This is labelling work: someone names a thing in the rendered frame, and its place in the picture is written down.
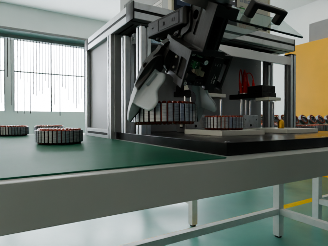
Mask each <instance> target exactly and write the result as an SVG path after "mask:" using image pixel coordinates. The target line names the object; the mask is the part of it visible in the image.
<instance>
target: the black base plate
mask: <svg viewBox="0 0 328 246"><path fill-rule="evenodd" d="M119 140H125V141H132V142H138V143H144V144H153V145H160V146H166V147H172V148H179V149H185V150H192V151H198V152H204V153H211V154H217V155H224V156H233V155H244V154H254V153H266V152H276V151H287V150H298V149H309V148H320V147H328V131H318V132H313V133H289V134H285V133H265V134H264V135H241V136H211V135H197V134H185V133H184V132H177V131H152V132H151V134H149V135H147V134H145V135H139V134H136V132H135V133H121V132H119Z"/></svg>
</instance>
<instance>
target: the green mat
mask: <svg viewBox="0 0 328 246"><path fill-rule="evenodd" d="M216 159H226V157H222V156H216V155H209V154H203V153H197V152H191V151H185V150H178V149H173V148H166V147H160V146H154V145H147V144H142V143H133V142H127V141H121V140H115V139H108V138H102V137H96V136H90V135H84V134H83V141H82V142H80V143H75V144H60V145H59V144H57V145H54V144H53V145H51V144H50V145H47V144H46V145H44V144H38V143H36V142H35V134H27V135H24V136H15V135H14V136H0V180H9V179H19V178H29V177H39V176H49V175H60V174H69V173H80V172H90V171H100V170H110V169H120V168H131V167H141V166H151V165H161V164H175V163H186V162H196V161H206V160H216Z"/></svg>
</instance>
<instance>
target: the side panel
mask: <svg viewBox="0 0 328 246"><path fill-rule="evenodd" d="M85 135H90V136H96V137H102V138H108V139H119V133H118V132H114V35H112V34H110V35H109V36H107V40H106V41H105V42H103V43H102V44H100V45H99V46H97V47H96V48H94V49H93V50H92V51H86V52H85Z"/></svg>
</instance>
